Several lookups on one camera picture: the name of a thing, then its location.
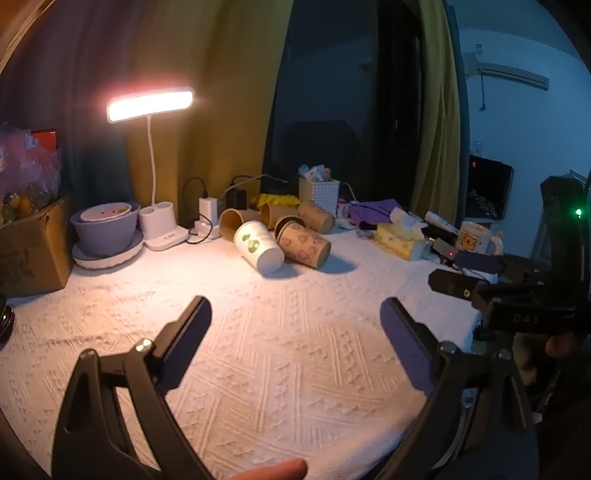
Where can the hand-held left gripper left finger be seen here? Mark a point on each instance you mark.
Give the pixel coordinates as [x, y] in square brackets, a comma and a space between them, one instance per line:
[193, 333]

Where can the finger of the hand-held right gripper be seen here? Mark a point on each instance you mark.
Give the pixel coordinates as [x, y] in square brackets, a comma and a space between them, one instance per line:
[455, 282]
[480, 262]

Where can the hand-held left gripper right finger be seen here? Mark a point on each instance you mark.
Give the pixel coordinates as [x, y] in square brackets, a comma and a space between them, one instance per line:
[407, 342]

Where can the white green-print paper cup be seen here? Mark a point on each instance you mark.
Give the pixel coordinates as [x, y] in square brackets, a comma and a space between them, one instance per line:
[258, 247]

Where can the plain brown paper cup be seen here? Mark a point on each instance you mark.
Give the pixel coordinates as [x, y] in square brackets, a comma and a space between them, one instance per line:
[233, 220]
[277, 213]

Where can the brown pink-print paper cup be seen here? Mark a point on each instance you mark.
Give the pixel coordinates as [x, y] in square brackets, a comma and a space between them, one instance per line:
[304, 247]
[318, 216]

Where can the person's right hand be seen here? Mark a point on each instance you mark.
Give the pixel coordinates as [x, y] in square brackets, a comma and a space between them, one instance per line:
[565, 345]

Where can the person's left hand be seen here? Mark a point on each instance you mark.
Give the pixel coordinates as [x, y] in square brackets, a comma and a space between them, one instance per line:
[272, 470]

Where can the white bear-print mug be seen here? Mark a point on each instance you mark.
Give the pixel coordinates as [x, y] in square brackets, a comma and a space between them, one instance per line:
[475, 237]

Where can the white tube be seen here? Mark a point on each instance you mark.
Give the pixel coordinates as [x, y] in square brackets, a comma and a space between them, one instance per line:
[441, 220]

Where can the yellow tissue pack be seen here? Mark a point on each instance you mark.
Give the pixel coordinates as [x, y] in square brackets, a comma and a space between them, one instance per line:
[397, 240]

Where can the dark monitor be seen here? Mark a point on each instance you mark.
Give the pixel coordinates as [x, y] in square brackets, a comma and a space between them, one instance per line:
[489, 187]

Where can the white textured tablecloth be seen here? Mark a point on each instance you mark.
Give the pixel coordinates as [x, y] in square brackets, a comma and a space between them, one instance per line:
[277, 346]

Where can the white power strip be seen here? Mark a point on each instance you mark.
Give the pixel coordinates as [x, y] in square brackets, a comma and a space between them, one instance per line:
[205, 229]

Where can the purple cloth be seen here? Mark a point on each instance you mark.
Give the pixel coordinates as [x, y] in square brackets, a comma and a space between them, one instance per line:
[374, 211]

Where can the white desk lamp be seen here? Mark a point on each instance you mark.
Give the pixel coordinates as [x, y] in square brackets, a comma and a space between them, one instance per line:
[161, 228]

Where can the white plate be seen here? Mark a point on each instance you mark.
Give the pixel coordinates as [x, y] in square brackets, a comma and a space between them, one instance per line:
[108, 261]

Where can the white charger plug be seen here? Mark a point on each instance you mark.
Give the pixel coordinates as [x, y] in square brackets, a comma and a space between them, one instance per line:
[207, 208]

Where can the small red white box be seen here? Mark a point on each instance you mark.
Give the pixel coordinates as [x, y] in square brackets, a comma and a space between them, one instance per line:
[343, 208]

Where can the purple bowl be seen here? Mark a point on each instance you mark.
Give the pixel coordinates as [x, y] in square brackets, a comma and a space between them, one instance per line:
[104, 230]

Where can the black power adapter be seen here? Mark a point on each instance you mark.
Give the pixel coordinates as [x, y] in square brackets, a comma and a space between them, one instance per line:
[236, 198]

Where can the yellow curtain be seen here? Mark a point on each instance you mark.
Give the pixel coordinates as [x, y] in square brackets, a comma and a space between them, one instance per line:
[441, 115]

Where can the yellow cloth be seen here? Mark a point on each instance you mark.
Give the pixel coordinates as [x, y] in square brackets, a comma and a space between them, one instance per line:
[277, 201]

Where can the white woven basket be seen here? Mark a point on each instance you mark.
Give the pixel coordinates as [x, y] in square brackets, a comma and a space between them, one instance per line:
[319, 190]

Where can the cardboard box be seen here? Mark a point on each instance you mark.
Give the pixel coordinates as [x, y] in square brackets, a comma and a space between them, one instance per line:
[32, 258]

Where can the dark round object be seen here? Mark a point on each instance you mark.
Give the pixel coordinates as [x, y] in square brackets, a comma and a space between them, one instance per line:
[4, 318]

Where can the white air conditioner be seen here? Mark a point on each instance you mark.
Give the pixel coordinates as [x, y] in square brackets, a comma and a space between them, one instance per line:
[508, 71]

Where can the clear bag of fruit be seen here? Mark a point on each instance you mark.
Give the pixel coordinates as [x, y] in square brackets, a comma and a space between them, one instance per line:
[25, 184]

